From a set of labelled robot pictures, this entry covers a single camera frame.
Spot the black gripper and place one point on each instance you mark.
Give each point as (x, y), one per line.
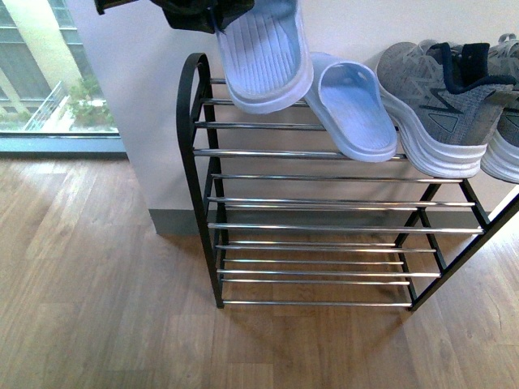
(202, 15)

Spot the light blue slipper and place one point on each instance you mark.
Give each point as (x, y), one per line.
(345, 97)
(265, 57)

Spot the grey sneaker white sole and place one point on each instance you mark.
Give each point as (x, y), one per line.
(445, 103)
(501, 157)

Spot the black metal shoe rack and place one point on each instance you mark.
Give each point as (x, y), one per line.
(323, 242)

